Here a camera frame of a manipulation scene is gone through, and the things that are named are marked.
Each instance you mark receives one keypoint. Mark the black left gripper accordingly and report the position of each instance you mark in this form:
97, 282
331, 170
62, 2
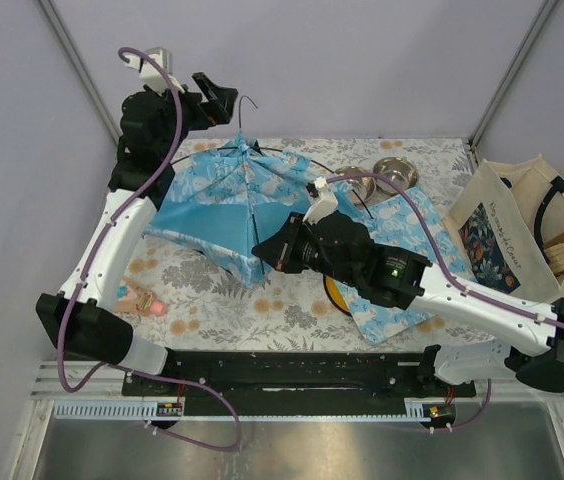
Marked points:
222, 101

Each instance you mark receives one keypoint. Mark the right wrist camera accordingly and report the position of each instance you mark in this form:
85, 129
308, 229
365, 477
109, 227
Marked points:
323, 201

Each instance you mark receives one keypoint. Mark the left steel pet bowl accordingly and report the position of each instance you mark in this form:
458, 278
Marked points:
362, 188

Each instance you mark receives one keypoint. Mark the white slotted cable duct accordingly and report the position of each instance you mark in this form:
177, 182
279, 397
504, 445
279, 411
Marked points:
400, 411

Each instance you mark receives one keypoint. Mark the floral white tablecloth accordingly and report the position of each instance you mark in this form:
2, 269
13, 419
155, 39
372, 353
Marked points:
209, 310

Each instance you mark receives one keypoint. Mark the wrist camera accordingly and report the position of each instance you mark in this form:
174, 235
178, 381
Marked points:
323, 201
150, 66

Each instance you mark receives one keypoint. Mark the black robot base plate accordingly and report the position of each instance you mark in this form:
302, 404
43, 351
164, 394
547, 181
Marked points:
307, 379

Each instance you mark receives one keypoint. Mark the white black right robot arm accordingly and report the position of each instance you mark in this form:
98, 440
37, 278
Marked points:
528, 337

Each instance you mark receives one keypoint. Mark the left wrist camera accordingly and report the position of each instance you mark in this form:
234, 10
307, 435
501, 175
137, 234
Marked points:
150, 66

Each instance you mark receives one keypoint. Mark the right steel pet bowl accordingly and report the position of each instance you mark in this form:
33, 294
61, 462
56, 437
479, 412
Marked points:
399, 170

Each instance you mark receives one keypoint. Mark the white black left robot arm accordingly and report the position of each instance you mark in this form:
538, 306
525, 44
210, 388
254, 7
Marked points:
79, 319

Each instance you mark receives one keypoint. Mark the blue snowman tent mat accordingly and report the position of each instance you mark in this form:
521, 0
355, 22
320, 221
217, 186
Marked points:
392, 222

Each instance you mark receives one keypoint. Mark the pink pet toy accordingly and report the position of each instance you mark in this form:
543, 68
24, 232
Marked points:
134, 299

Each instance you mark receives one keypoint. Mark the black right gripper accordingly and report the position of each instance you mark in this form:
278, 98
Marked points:
280, 251

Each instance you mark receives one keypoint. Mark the blue snowman pet tent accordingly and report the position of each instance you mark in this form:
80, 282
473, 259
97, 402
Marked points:
225, 234

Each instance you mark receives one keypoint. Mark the beige canvas tote bag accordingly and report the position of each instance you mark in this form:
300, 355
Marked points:
503, 220

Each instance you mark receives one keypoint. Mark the steel pet bowl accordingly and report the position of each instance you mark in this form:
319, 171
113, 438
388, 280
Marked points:
362, 188
399, 170

